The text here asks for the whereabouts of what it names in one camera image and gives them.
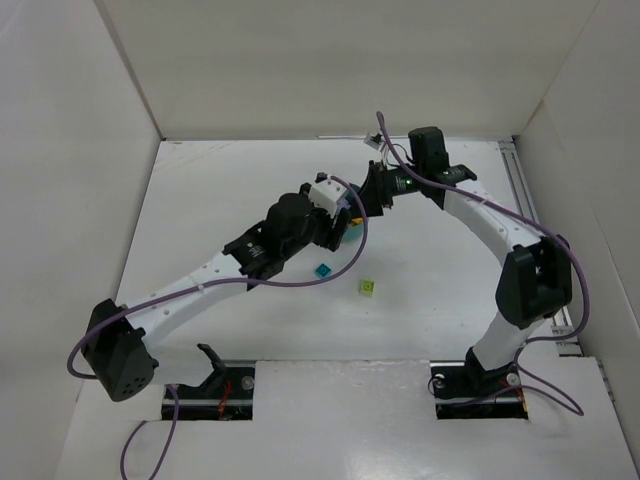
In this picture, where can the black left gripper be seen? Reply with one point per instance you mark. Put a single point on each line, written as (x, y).
(338, 232)

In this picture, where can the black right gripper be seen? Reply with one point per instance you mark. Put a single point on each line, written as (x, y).
(378, 185)

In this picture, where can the teal square lego brick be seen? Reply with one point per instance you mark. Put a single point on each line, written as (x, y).
(323, 271)

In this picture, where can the green lego brick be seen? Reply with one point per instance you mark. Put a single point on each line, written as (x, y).
(367, 287)

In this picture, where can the lavender lego brick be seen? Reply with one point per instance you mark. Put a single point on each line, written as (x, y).
(343, 205)

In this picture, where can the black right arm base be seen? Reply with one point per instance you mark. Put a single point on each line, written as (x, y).
(463, 390)

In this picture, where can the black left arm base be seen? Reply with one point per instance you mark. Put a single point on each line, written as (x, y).
(225, 394)

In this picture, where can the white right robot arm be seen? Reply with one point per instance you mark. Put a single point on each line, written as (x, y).
(501, 341)

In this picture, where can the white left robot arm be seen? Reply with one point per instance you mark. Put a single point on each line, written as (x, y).
(121, 342)

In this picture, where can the teal round divided container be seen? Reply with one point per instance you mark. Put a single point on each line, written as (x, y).
(353, 232)

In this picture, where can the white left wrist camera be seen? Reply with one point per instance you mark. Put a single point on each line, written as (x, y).
(327, 194)

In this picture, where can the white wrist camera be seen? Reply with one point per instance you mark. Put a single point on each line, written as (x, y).
(375, 141)
(327, 194)

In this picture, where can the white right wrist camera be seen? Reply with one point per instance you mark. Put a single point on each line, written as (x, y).
(375, 141)

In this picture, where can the aluminium rail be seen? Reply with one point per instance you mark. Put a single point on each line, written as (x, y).
(536, 279)

